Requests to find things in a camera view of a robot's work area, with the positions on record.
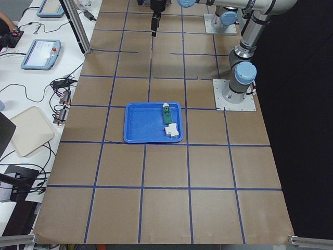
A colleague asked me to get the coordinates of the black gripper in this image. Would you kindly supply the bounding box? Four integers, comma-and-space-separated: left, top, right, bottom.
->
150, 0, 167, 37

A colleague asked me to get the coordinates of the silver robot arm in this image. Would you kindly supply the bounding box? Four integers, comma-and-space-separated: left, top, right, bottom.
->
178, 1, 296, 104
211, 6, 238, 30

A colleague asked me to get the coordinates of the black power adapter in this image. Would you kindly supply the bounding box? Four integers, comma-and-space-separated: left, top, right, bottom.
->
83, 11, 96, 21

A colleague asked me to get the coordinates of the green terminal block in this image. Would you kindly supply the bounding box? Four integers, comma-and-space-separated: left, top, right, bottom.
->
162, 103, 172, 125

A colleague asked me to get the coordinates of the far blue teach pendant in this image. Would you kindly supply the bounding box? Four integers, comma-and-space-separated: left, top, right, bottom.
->
36, 0, 64, 18

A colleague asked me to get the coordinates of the blue teach pendant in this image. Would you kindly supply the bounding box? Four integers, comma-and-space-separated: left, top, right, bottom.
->
36, 0, 64, 18
21, 39, 61, 70

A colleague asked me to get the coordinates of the blue plastic tray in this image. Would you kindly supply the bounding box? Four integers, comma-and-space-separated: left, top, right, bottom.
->
123, 102, 184, 144

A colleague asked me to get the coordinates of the white circuit breaker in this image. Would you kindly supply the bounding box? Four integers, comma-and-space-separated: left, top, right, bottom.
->
164, 123, 180, 138

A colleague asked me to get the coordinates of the near blue teach pendant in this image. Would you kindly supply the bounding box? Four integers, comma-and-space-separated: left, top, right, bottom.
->
21, 39, 61, 70

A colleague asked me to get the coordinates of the grey usb hub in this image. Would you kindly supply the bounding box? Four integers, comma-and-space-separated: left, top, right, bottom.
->
53, 108, 67, 125
59, 90, 71, 104

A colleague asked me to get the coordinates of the black laptop corner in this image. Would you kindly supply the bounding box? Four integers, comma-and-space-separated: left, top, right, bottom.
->
0, 112, 16, 156

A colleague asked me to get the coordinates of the aluminium frame post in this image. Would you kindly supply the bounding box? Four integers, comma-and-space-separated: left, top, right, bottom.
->
59, 0, 91, 55

